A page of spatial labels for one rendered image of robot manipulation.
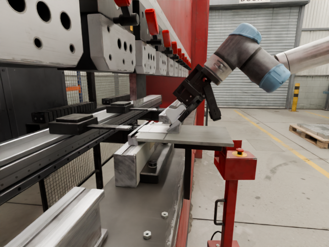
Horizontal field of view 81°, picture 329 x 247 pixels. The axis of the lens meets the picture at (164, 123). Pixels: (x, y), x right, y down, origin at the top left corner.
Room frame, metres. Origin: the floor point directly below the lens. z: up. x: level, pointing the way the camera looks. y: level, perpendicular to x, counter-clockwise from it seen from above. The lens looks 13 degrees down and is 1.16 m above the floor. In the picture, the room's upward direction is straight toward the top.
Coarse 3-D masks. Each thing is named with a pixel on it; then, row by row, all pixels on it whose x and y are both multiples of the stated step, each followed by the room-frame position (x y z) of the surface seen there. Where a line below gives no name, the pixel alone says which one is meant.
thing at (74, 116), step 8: (56, 120) 0.62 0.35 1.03; (64, 120) 0.61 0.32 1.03; (72, 120) 0.61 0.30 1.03; (80, 120) 0.62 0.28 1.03; (88, 120) 0.65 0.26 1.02; (96, 120) 0.70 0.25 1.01; (56, 128) 0.60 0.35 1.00; (64, 128) 0.60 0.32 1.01; (72, 128) 0.59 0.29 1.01; (80, 128) 0.60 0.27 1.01; (88, 128) 0.63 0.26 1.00; (96, 128) 0.62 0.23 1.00; (104, 128) 0.62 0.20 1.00; (112, 128) 0.61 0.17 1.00; (120, 128) 0.61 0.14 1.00; (128, 128) 0.60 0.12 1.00
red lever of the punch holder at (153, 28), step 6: (150, 12) 0.48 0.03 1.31; (150, 18) 0.48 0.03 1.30; (156, 18) 0.50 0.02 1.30; (150, 24) 0.50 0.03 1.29; (156, 24) 0.50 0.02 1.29; (150, 30) 0.51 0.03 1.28; (156, 30) 0.51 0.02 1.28; (156, 36) 0.52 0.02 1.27; (150, 42) 0.54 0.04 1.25; (156, 42) 0.53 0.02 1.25; (162, 42) 0.55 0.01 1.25
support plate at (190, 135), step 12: (144, 132) 0.57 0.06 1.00; (180, 132) 0.57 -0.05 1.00; (192, 132) 0.57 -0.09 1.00; (204, 132) 0.57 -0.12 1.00; (216, 132) 0.57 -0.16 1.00; (228, 132) 0.57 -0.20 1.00; (192, 144) 0.49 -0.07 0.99; (204, 144) 0.48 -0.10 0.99; (216, 144) 0.48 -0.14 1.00; (228, 144) 0.47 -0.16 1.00
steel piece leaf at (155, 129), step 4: (180, 124) 0.60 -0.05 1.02; (152, 128) 0.61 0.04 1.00; (156, 128) 0.61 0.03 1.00; (160, 128) 0.61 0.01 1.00; (164, 128) 0.61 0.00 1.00; (176, 128) 0.61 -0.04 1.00; (180, 128) 0.61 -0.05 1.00; (152, 132) 0.57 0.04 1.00; (156, 132) 0.57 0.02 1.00; (160, 132) 0.57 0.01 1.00; (164, 132) 0.56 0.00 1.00; (168, 132) 0.56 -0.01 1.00; (172, 132) 0.56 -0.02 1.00; (176, 132) 0.56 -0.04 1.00
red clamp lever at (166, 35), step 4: (164, 32) 0.67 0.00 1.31; (168, 32) 0.67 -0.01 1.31; (164, 36) 0.68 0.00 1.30; (168, 36) 0.68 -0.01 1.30; (164, 40) 0.69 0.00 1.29; (168, 40) 0.69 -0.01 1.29; (164, 44) 0.70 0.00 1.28; (168, 44) 0.70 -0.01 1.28; (168, 48) 0.72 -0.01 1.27; (164, 52) 0.73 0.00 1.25; (168, 52) 0.73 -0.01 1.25; (172, 52) 0.73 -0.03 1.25
